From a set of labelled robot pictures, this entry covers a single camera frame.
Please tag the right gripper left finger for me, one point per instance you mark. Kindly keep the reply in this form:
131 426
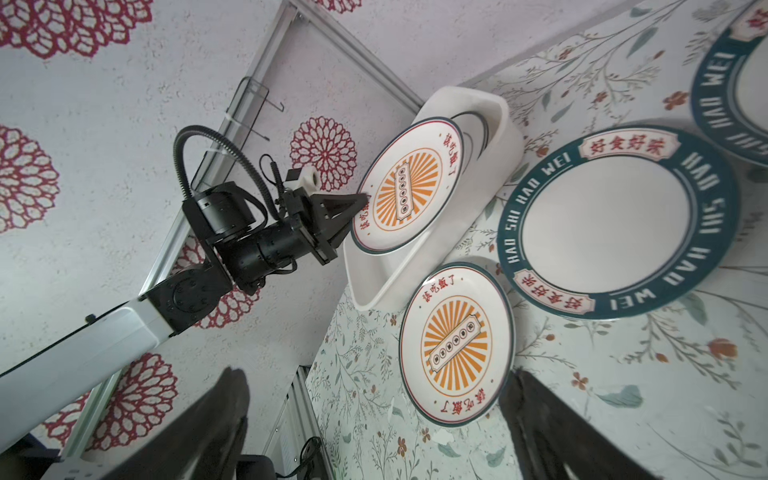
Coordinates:
206 440

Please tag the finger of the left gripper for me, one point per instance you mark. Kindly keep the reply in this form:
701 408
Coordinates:
333 214

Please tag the green rim plate left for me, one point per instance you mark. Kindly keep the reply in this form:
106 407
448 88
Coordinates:
619 223

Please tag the orange sunburst plate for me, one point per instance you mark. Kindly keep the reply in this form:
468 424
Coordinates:
408 185
456 344

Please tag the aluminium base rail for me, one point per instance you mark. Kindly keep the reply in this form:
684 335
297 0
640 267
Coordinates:
296 445

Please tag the green rim plate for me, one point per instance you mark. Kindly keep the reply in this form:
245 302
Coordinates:
619 223
729 91

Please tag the white plastic bin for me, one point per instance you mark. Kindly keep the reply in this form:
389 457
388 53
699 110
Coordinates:
493 148

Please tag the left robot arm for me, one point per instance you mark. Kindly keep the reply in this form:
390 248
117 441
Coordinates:
40 386

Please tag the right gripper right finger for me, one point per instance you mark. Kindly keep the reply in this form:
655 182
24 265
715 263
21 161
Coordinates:
552 441

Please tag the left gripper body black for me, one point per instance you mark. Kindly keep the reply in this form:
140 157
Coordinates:
252 249

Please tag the black wire wall rack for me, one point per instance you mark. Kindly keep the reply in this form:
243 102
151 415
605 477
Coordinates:
244 110

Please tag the green rim plate back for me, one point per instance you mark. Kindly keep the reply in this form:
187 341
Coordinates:
729 91

